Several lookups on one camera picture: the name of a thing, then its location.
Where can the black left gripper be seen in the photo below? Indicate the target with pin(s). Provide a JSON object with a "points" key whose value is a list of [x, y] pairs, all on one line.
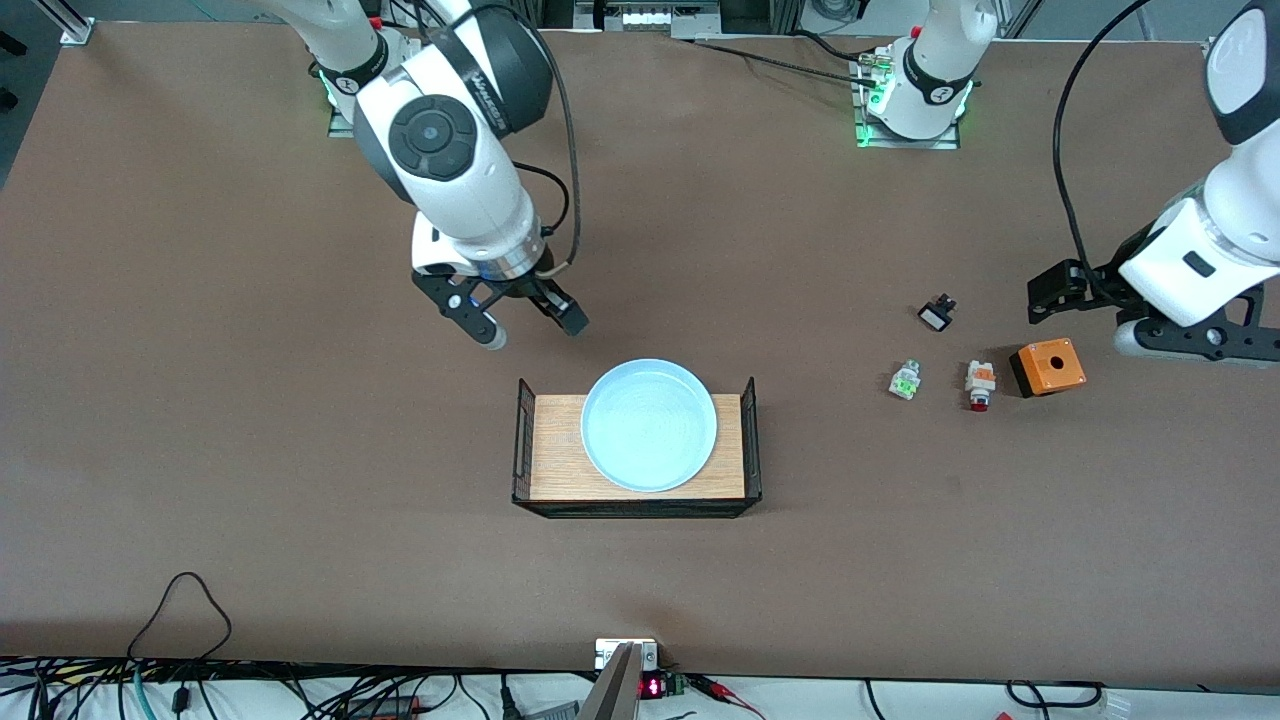
{"points": [[1097, 282]]}

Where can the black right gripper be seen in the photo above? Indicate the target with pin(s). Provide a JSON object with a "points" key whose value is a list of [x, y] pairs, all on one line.
{"points": [[541, 291]]}

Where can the red push button switch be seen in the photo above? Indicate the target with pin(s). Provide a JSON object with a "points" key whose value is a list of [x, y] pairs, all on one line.
{"points": [[981, 383]]}

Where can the light blue round plate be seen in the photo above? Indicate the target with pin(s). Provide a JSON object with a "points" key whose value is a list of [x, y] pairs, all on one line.
{"points": [[648, 425]]}

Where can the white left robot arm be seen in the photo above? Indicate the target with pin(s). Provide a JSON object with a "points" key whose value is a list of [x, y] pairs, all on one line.
{"points": [[940, 60]]}

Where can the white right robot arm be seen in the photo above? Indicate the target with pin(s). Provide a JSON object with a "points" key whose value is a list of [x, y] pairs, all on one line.
{"points": [[470, 190]]}

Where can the black square push button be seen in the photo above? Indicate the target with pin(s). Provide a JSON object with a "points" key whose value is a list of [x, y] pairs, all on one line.
{"points": [[936, 316]]}

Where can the silver mounting block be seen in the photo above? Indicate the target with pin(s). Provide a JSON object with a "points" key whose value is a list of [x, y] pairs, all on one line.
{"points": [[648, 655]]}

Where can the grey metal bar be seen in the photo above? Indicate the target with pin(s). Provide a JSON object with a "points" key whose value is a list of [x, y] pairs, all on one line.
{"points": [[615, 690]]}

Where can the red digit display module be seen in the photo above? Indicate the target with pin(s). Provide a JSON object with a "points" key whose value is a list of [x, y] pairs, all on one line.
{"points": [[652, 688]]}

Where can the grey box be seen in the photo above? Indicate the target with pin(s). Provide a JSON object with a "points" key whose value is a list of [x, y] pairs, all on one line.
{"points": [[550, 712]]}

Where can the orange button enclosure box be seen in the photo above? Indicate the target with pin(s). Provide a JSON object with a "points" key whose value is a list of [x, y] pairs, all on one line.
{"points": [[1052, 366]]}

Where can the green push button switch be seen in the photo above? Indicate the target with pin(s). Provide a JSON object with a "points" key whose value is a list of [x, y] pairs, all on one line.
{"points": [[905, 381]]}

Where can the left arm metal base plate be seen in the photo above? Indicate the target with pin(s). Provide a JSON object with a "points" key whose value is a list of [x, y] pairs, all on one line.
{"points": [[880, 144]]}

